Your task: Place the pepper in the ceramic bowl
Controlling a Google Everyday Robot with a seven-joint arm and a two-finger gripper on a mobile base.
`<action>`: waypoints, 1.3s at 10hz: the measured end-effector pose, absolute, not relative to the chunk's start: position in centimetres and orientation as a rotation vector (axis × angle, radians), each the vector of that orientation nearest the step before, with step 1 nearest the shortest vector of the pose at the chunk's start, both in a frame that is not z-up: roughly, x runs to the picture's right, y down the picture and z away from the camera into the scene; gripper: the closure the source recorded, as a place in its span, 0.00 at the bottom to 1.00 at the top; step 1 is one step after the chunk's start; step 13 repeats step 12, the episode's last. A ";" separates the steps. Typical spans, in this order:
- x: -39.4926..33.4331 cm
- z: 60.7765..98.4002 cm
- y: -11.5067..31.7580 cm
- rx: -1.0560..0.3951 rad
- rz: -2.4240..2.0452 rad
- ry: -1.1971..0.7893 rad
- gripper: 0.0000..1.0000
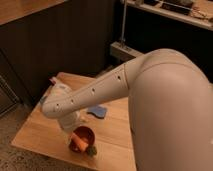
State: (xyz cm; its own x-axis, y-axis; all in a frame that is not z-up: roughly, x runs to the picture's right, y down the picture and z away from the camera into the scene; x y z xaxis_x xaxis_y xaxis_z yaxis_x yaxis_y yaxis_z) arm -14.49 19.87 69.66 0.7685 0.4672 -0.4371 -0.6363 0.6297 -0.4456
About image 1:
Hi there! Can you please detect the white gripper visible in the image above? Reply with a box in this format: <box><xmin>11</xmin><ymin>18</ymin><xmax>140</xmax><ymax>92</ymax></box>
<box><xmin>59</xmin><ymin>112</ymin><xmax>80</xmax><ymax>131</ymax></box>

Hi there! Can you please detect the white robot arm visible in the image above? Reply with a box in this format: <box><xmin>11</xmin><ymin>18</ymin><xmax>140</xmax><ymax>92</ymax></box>
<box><xmin>42</xmin><ymin>49</ymin><xmax>213</xmax><ymax>171</ymax></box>

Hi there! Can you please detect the red ceramic bowl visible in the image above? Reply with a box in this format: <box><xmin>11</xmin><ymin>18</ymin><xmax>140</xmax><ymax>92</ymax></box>
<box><xmin>69</xmin><ymin>126</ymin><xmax>95</xmax><ymax>153</ymax></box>

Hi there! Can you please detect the orange carrot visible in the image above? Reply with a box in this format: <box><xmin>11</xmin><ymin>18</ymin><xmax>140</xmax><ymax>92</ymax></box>
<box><xmin>71</xmin><ymin>133</ymin><xmax>88</xmax><ymax>152</ymax></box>

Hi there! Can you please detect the blue cloth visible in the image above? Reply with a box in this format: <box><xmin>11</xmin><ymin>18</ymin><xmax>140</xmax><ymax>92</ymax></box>
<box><xmin>87</xmin><ymin>105</ymin><xmax>107</xmax><ymax>119</ymax></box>

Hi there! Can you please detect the wooden table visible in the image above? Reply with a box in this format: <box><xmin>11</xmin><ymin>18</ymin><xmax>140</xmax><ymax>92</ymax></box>
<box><xmin>10</xmin><ymin>71</ymin><xmax>138</xmax><ymax>171</ymax></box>

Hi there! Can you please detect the pink and blue small object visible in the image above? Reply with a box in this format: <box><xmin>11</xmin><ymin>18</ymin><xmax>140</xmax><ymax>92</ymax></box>
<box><xmin>39</xmin><ymin>77</ymin><xmax>59</xmax><ymax>104</ymax></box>

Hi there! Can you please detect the dark wooden cabinet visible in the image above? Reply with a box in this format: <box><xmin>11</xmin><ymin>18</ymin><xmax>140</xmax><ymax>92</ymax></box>
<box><xmin>0</xmin><ymin>0</ymin><xmax>118</xmax><ymax>108</ymax></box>

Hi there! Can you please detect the metal shelf with clutter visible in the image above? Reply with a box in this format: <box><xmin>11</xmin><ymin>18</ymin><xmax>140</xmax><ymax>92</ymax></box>
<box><xmin>120</xmin><ymin>0</ymin><xmax>213</xmax><ymax>31</ymax></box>

